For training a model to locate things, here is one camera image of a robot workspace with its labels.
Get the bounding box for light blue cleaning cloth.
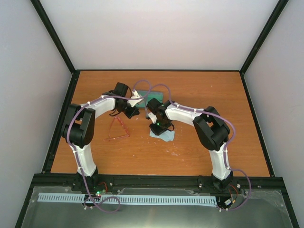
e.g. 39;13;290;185
150;130;175;142

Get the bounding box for grey-green glasses case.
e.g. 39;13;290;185
136;91;163;108

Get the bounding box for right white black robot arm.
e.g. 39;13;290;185
146;98;233;191

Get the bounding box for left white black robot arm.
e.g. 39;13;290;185
61;83;143;191

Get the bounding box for red transparent sunglasses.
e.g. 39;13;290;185
104;116;130;142

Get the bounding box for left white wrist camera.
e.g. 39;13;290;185
127;90;144;107

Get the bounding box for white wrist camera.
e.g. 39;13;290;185
127;90;144;107
148;112;157;124

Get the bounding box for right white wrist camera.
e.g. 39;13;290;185
148;112;157;124

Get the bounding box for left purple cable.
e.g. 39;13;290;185
67;79;152;213

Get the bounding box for purple cable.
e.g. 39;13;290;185
67;79;152;213
144;83;252;212

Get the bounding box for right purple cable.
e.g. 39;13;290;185
144;83;252;212

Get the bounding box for left controller board with wires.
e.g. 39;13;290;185
92;181;109;197

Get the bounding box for right connector with wires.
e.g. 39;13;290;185
224;185;238;208

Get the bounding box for black aluminium front rail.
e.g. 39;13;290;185
32;173;285;194

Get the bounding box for light blue slotted cable duct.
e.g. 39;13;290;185
37;193;217;207

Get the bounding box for left black frame post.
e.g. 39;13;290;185
30;0;76;74

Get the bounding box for black frame post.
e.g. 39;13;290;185
239;0;289;76
30;0;76;74

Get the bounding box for right black frame post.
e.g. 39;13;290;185
239;0;289;76

